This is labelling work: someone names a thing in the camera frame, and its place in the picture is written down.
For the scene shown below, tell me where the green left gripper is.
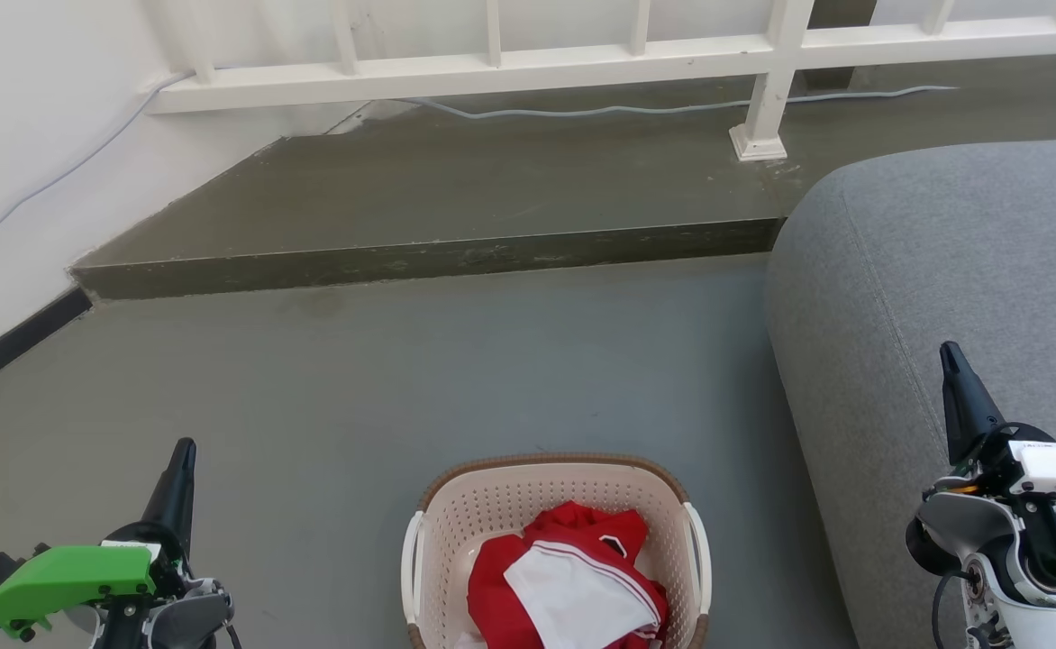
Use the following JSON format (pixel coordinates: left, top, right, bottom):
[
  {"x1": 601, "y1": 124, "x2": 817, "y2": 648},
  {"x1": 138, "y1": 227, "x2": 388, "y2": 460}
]
[{"x1": 0, "y1": 437, "x2": 198, "y2": 641}]

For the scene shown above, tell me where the light grey cable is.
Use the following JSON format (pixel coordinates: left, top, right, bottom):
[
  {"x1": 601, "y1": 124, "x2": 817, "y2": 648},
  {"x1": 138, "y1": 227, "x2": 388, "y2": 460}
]
[
  {"x1": 0, "y1": 70, "x2": 196, "y2": 263},
  {"x1": 399, "y1": 85, "x2": 959, "y2": 121}
]

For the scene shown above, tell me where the white wooden railing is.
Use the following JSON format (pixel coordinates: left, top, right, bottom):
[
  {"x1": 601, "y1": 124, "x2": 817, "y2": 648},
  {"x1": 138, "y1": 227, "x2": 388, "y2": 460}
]
[{"x1": 144, "y1": 0, "x2": 1056, "y2": 162}]

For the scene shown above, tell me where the red and white garment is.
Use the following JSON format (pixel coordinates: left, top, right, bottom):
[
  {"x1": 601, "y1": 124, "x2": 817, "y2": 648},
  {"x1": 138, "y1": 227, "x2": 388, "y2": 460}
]
[{"x1": 466, "y1": 502, "x2": 670, "y2": 649}]

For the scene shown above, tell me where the black baseboard strip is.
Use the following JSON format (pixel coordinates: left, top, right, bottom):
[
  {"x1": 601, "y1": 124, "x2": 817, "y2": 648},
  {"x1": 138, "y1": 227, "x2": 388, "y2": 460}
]
[{"x1": 0, "y1": 286, "x2": 95, "y2": 403}]

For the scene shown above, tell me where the grey fabric sofa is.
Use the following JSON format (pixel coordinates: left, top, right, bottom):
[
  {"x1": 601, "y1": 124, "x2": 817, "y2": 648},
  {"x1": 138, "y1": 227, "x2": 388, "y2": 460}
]
[{"x1": 766, "y1": 138, "x2": 1056, "y2": 649}]

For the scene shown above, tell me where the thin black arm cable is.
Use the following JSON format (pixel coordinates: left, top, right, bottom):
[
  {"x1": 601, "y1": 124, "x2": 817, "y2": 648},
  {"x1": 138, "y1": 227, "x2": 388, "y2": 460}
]
[{"x1": 930, "y1": 568, "x2": 972, "y2": 649}]

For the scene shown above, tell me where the beige perforated plastic laundry basket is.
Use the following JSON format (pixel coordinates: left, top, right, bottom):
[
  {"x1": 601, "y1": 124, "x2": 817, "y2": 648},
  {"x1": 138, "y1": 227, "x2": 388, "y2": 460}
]
[{"x1": 400, "y1": 452, "x2": 713, "y2": 649}]

